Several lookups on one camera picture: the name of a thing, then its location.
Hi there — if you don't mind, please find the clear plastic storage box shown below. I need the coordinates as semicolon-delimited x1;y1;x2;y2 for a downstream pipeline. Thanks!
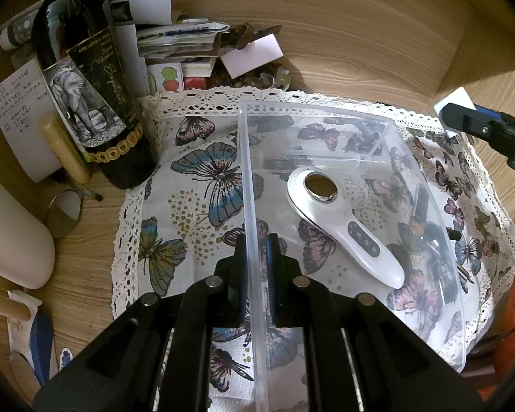
238;99;480;411

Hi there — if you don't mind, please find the white handheld massager device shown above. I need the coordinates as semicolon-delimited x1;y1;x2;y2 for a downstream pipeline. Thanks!
286;165;404;289

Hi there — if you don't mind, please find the blue cartoon sticker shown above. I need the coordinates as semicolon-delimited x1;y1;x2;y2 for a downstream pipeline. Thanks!
59;347;73;370

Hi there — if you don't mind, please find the butterfly print lace cloth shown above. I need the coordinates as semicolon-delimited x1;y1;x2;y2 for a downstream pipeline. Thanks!
110;84;515;412

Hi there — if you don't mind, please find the orange fabric item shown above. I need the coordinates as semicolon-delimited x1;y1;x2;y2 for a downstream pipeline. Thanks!
477;280;515;400

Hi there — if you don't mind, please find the cream cylindrical container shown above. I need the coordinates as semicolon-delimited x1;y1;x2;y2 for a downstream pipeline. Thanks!
0;184;56;289

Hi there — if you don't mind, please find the gold lip balm tube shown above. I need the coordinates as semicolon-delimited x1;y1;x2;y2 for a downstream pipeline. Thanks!
38;114;92;184

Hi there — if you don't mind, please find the pink white card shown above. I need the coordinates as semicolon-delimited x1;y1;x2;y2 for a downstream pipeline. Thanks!
220;34;284;78

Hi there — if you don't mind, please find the white handwritten note paper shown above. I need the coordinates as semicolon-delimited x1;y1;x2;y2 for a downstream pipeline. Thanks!
0;59;61;183

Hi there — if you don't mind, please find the stack of papers and cards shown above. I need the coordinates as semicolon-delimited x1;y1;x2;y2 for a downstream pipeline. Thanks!
102;0;285;93

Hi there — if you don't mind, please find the dark wine bottle elephant label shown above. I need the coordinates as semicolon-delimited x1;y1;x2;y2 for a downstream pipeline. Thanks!
31;0;157;190

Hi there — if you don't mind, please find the metal ring tape roll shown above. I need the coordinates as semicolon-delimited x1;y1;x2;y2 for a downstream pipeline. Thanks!
44;189;82;239

